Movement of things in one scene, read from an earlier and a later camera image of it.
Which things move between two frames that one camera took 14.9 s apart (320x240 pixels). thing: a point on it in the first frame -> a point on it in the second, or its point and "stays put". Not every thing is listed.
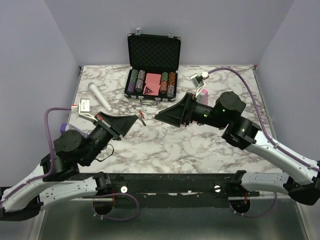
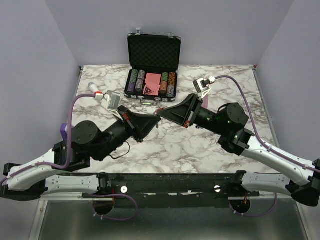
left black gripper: (117, 126) -> (139, 125)
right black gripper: (182, 110) stays put
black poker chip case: (154, 61) stays put
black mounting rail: (169, 190) stays put
